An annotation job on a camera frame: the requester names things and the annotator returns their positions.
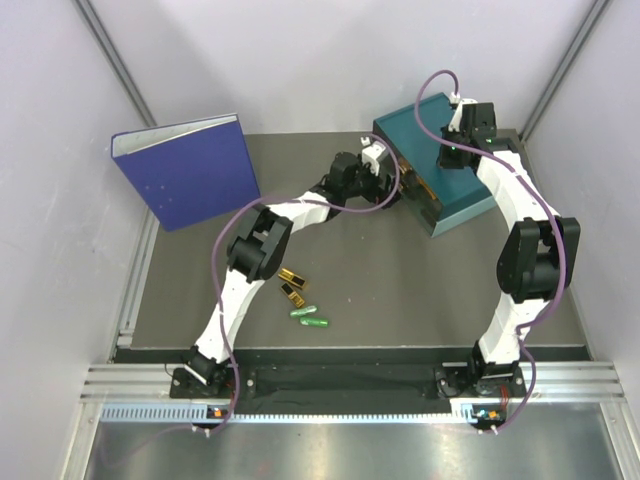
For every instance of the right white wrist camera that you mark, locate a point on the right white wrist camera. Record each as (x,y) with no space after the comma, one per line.
(457,103)

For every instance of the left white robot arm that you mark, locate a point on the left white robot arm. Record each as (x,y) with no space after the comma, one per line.
(261,232)

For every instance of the gold black lipstick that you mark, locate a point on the gold black lipstick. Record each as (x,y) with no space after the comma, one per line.
(292,278)
(292,295)

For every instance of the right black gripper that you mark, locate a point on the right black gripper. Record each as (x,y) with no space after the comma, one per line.
(445,163)

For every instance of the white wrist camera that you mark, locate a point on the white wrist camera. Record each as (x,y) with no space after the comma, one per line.
(457,103)
(372,154)

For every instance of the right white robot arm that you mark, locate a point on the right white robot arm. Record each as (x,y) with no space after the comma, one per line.
(536,263)

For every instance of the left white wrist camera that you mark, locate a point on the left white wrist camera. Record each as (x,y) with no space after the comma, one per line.
(372,154)

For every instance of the blue ring binder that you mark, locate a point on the blue ring binder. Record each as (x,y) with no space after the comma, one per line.
(188,172)

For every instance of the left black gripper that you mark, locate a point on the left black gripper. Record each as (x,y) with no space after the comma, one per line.
(376,194)

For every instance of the slotted cable duct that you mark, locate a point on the slotted cable duct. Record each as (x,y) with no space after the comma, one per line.
(205,414)

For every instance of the green lip balm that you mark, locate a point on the green lip balm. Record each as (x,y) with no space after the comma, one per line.
(314,322)
(302,312)

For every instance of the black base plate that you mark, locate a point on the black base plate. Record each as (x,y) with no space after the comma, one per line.
(306,385)

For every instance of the lower green lip balm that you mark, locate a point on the lower green lip balm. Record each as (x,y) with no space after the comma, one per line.
(314,322)

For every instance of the upper green lip balm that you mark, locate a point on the upper green lip balm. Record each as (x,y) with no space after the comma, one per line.
(302,312)

